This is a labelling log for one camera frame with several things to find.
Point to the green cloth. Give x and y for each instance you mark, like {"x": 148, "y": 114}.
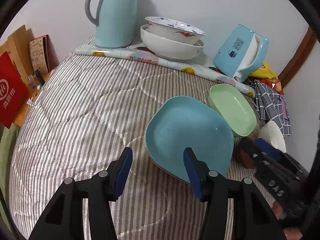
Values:
{"x": 5, "y": 155}

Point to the light green oval dish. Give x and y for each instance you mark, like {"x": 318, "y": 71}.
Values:
{"x": 232, "y": 107}

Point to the small black bottle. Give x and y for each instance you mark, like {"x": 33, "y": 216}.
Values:
{"x": 38, "y": 76}

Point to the light blue thermos jug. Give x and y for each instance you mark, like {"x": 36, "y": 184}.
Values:
{"x": 116, "y": 17}

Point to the rolled fruit print tablecloth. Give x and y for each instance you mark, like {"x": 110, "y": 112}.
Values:
{"x": 120, "y": 54}

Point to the grey checked cloth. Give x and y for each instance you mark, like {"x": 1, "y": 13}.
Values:
{"x": 272, "y": 105}

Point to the wooden door frame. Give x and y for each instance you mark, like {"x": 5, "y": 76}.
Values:
{"x": 300, "y": 57}

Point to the red snack bag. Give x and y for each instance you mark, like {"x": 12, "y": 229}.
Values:
{"x": 277, "y": 85}

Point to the plain white bowl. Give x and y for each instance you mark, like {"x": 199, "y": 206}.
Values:
{"x": 272, "y": 132}

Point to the white bowl with red pattern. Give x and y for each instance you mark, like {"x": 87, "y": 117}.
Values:
{"x": 172, "y": 37}

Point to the red paper bag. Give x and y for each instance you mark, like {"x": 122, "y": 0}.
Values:
{"x": 12, "y": 92}

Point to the brown cardboard box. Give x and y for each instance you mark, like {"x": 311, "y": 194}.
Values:
{"x": 18, "y": 40}

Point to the striped quilt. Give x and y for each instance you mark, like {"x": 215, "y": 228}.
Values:
{"x": 87, "y": 117}

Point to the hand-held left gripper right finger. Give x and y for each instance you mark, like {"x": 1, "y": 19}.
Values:
{"x": 192, "y": 172}

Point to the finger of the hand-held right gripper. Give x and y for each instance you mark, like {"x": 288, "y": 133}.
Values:
{"x": 252, "y": 152}
{"x": 268, "y": 148}

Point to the light blue square plate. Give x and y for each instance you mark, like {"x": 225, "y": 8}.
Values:
{"x": 185, "y": 127}

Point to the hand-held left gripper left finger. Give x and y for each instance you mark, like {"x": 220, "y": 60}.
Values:
{"x": 123, "y": 170}

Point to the light blue electric kettle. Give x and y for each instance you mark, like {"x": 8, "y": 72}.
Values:
{"x": 232, "y": 55}

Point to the yellow snack bag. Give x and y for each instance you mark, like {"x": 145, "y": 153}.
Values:
{"x": 265, "y": 71}

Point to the brown bowl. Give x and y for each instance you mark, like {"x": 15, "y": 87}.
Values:
{"x": 241, "y": 156}

